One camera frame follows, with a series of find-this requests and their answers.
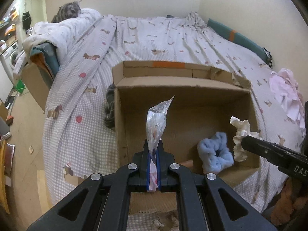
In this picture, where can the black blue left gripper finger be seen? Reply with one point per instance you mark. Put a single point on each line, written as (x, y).
(100, 202)

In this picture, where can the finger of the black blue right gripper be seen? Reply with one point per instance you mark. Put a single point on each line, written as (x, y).
(205, 202)

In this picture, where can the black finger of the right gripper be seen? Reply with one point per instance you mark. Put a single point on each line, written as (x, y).
(272, 152)

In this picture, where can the cream frilly scrunchie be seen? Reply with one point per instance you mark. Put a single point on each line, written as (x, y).
(243, 129)

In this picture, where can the light blue fluffy scrunchie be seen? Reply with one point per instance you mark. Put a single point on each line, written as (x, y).
(214, 153)

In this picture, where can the clear plastic labelled packet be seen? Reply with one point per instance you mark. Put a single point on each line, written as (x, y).
(156, 123)

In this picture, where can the beige lace scrunchie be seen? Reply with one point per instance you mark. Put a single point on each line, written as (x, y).
(166, 221)

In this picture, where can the peach sausage toy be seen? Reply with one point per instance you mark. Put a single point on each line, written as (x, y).
(188, 163)

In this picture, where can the person's hand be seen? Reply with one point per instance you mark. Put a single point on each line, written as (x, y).
(285, 206)

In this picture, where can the checkered dog-print bedspread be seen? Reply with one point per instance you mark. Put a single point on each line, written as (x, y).
(75, 139)

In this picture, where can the pink white crumpled clothes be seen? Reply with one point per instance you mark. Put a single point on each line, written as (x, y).
(286, 91)

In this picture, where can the dark striped cloth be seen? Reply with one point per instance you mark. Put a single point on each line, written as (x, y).
(109, 119)

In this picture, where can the teal cushion with orange stripe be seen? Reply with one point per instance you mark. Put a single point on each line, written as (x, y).
(237, 38)

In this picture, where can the teal orange folded blanket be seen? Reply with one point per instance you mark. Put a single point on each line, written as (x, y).
(44, 56)

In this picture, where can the white floral duvet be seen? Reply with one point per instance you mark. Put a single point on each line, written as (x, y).
(61, 35)

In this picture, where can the white washing machine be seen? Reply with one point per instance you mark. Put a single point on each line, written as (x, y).
(8, 58)

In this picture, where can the grey tabby cat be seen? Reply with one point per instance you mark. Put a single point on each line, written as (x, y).
(67, 11)

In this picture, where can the green dustpan with handle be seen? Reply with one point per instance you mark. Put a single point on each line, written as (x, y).
(20, 86)

